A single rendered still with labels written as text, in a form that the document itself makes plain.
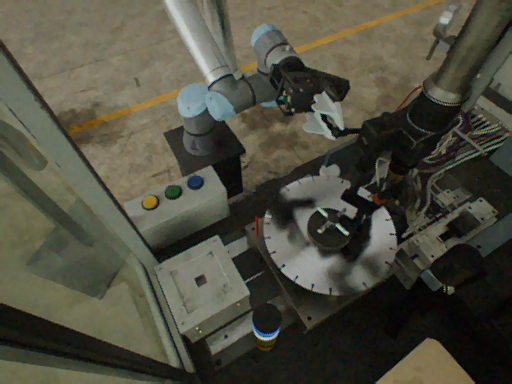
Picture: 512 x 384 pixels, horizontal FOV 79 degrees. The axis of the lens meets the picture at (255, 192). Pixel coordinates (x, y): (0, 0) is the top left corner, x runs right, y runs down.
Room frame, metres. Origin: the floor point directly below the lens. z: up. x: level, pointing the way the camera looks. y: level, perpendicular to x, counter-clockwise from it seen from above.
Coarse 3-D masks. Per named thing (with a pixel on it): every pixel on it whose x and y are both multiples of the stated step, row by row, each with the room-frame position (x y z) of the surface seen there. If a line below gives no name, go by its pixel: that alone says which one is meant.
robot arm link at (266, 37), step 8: (264, 24) 0.75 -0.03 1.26; (256, 32) 0.73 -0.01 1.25; (264, 32) 0.71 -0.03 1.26; (272, 32) 0.71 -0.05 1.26; (280, 32) 0.73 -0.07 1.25; (256, 40) 0.71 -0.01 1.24; (264, 40) 0.69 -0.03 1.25; (272, 40) 0.68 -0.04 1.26; (280, 40) 0.68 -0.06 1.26; (256, 48) 0.70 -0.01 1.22; (264, 48) 0.67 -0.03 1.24; (272, 48) 0.65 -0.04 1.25; (264, 56) 0.66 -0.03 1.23; (264, 64) 0.66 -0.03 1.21; (264, 72) 0.68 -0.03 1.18
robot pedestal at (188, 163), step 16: (176, 128) 0.92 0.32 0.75; (224, 128) 0.92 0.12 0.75; (176, 144) 0.83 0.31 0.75; (224, 144) 0.83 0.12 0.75; (240, 144) 0.83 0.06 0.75; (192, 160) 0.75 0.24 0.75; (208, 160) 0.75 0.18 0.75; (224, 160) 0.76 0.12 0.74; (240, 160) 0.81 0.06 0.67; (224, 176) 0.77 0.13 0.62; (240, 176) 0.80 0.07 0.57; (240, 192) 0.80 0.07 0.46
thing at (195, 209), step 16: (208, 176) 0.56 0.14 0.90; (160, 192) 0.51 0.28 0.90; (192, 192) 0.51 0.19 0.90; (208, 192) 0.51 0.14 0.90; (224, 192) 0.51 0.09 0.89; (128, 208) 0.46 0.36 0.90; (160, 208) 0.46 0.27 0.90; (176, 208) 0.45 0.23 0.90; (192, 208) 0.46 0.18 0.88; (208, 208) 0.48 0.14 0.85; (224, 208) 0.51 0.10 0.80; (144, 224) 0.41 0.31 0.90; (160, 224) 0.41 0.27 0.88; (176, 224) 0.43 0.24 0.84; (192, 224) 0.45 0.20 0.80; (208, 224) 0.48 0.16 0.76; (160, 240) 0.40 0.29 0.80; (176, 240) 0.42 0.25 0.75
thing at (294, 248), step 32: (288, 192) 0.47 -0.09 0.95; (320, 192) 0.46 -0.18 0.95; (288, 224) 0.37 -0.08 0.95; (352, 224) 0.36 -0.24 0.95; (384, 224) 0.36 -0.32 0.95; (288, 256) 0.28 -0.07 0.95; (320, 256) 0.28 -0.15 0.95; (352, 256) 0.28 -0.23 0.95; (384, 256) 0.28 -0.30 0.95; (320, 288) 0.21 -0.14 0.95; (352, 288) 0.20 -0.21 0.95
